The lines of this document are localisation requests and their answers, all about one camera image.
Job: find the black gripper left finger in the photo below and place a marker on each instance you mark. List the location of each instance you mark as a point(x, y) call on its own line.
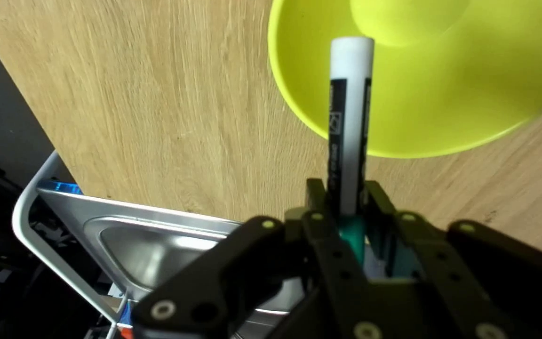
point(263, 269)

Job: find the yellow plastic bowl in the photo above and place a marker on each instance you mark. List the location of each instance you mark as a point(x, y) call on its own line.
point(465, 81)

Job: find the blue plastic item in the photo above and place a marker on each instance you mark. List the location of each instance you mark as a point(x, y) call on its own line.
point(64, 185)

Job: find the white marker with green cap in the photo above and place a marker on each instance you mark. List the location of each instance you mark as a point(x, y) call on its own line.
point(352, 94)

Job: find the white sink frame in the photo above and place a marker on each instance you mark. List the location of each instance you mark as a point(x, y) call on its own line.
point(18, 232)

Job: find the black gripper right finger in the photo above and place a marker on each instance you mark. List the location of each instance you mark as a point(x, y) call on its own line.
point(489, 282)

